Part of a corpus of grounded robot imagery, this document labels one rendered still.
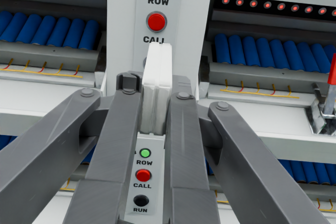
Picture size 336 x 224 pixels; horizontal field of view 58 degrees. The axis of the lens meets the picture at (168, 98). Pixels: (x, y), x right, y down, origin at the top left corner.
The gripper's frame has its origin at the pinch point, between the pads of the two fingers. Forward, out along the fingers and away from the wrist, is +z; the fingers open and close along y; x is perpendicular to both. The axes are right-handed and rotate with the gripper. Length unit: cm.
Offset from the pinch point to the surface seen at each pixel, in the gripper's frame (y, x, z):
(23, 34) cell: -18.0, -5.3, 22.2
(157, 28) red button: -0.4, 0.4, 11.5
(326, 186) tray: 28.9, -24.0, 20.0
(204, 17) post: 3.8, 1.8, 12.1
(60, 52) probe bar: -12.1, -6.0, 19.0
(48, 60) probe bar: -13.6, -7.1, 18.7
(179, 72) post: 2.2, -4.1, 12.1
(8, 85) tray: -17.5, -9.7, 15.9
